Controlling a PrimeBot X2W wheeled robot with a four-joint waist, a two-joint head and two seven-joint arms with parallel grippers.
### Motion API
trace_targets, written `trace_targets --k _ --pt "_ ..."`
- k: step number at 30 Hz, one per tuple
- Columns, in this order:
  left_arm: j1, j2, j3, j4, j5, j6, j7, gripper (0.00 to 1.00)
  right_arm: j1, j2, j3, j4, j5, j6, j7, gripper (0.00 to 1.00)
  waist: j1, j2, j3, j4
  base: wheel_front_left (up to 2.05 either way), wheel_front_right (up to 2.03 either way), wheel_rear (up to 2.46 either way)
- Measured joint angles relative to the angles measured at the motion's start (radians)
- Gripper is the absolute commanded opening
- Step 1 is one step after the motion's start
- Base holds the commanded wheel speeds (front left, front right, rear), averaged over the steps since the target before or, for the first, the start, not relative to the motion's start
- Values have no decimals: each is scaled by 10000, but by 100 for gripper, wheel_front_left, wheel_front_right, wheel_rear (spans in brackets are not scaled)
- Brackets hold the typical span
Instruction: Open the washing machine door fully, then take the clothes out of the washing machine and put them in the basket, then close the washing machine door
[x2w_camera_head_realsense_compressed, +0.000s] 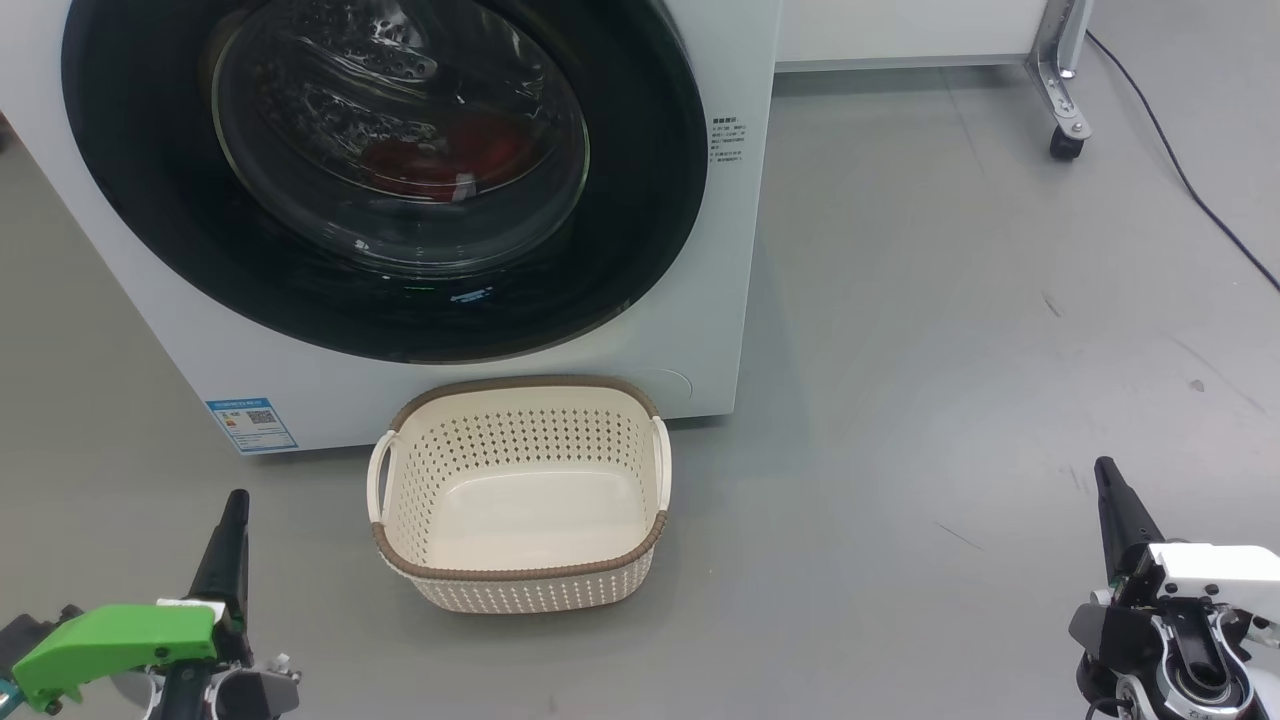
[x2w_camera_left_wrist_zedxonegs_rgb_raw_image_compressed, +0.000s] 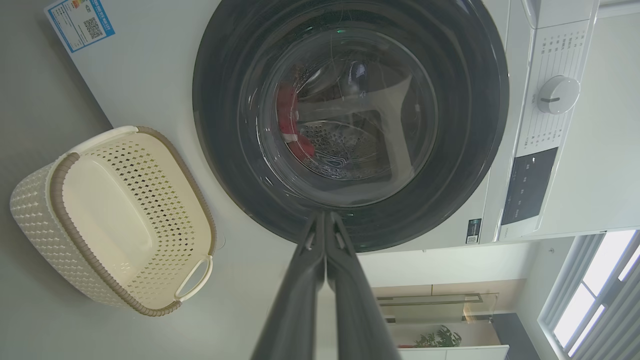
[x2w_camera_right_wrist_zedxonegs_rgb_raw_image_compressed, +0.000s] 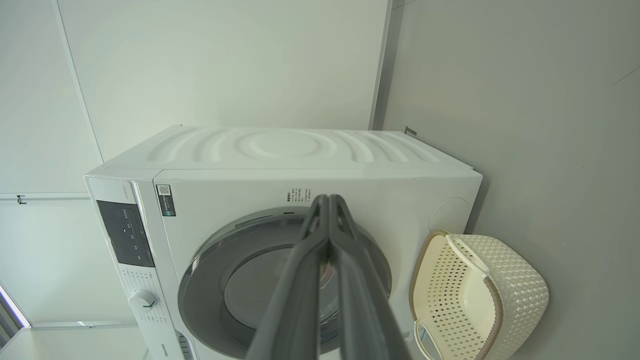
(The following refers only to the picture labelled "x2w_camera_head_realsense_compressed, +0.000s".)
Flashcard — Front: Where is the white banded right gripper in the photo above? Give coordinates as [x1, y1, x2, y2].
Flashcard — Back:
[1068, 457, 1280, 720]

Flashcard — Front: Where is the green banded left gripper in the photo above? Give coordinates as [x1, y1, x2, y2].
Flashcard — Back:
[8, 489, 301, 720]

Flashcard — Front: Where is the washing machine glass door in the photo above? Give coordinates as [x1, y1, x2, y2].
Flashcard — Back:
[60, 0, 711, 366]

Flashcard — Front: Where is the red and white garment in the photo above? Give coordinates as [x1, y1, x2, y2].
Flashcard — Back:
[355, 110, 536, 201]

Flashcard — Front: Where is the cream perforated laundry basket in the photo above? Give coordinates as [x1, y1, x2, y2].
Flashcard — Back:
[366, 375, 673, 614]

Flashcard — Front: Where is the white washing machine body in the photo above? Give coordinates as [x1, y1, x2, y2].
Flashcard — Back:
[0, 0, 783, 456]

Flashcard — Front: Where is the stainless steel washing machine drum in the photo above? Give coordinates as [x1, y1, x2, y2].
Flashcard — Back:
[212, 0, 591, 273]

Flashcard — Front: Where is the blue energy label sticker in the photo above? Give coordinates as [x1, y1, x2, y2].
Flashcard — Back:
[205, 397, 299, 456]

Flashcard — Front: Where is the grey metal leg with caster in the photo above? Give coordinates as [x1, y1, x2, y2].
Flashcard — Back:
[1025, 0, 1093, 161]

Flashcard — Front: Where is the white partition panel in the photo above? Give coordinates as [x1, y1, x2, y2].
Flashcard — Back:
[775, 0, 1046, 73]

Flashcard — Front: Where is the black floor cable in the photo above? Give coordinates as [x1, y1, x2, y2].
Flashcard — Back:
[1085, 30, 1280, 293]

